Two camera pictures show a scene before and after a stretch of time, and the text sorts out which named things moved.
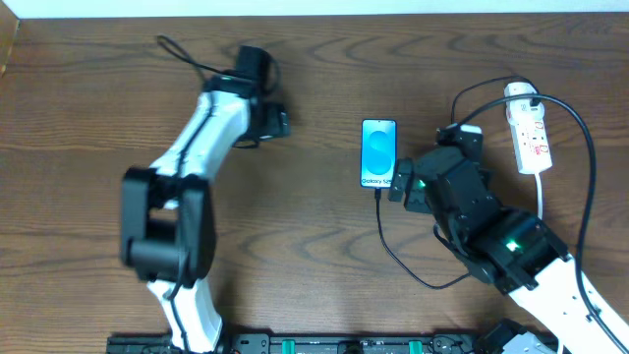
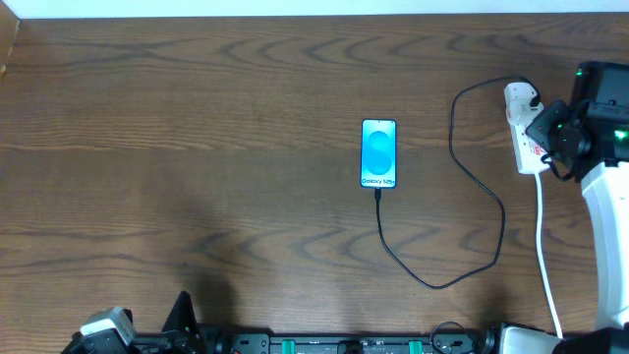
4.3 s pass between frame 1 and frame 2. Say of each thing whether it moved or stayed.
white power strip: stayed
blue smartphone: stayed
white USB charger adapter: stayed
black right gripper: moved
